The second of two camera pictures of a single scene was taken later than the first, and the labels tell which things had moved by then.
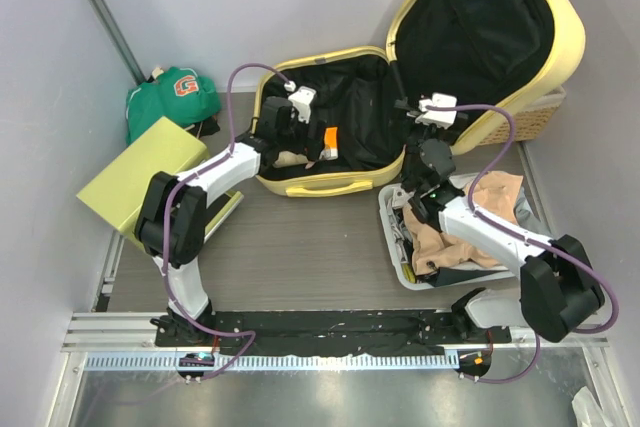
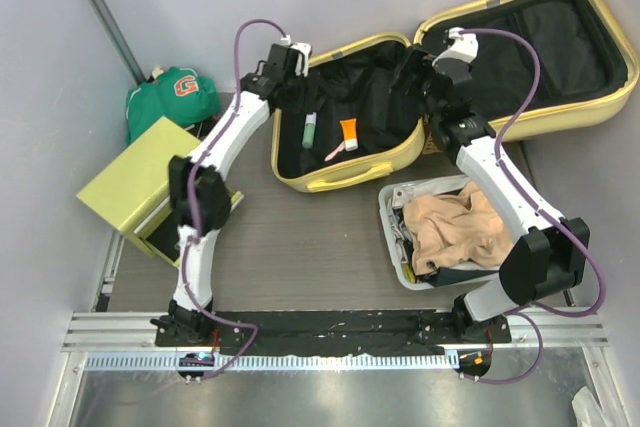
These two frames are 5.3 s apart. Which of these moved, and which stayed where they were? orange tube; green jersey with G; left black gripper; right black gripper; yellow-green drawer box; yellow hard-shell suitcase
Moved: orange tube; yellow hard-shell suitcase; right black gripper; left black gripper
Stayed: green jersey with G; yellow-green drawer box
